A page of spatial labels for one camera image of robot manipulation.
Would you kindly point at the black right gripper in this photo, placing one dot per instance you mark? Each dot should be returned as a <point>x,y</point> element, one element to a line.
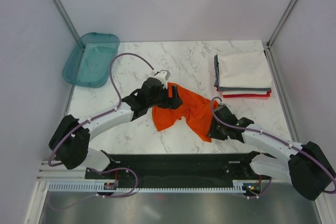
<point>212,133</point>

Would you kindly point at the white slotted cable duct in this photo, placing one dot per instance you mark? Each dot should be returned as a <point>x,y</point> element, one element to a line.
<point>99,186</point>

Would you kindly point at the teal plastic bin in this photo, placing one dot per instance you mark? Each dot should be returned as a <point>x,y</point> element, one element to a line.
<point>88,63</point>

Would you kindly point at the left aluminium frame post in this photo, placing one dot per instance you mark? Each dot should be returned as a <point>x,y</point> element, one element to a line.
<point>62,11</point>

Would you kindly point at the right aluminium side rail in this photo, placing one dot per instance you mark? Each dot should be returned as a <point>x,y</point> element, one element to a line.
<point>283,98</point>

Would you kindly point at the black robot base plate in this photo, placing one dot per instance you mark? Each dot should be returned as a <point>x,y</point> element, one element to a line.
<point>178,169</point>

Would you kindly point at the right aluminium frame post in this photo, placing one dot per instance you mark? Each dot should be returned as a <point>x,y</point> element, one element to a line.
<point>290,7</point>

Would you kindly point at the white folded t shirt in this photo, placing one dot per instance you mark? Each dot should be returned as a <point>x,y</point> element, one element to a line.
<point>245,70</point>

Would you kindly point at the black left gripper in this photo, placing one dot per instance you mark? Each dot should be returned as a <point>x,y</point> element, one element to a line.
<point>172,103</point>

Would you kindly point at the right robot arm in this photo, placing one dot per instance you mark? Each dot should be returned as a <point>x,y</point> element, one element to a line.
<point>303,166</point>

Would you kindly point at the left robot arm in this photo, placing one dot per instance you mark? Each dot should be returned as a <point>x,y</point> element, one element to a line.
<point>70,142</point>

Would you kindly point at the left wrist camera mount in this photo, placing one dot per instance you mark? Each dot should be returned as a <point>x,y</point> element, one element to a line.
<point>162,76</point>

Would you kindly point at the orange t shirt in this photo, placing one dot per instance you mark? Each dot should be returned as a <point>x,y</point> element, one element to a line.
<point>196,110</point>

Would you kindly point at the aluminium frame post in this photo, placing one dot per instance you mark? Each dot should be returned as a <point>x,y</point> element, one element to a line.
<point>290,7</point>
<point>62,11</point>

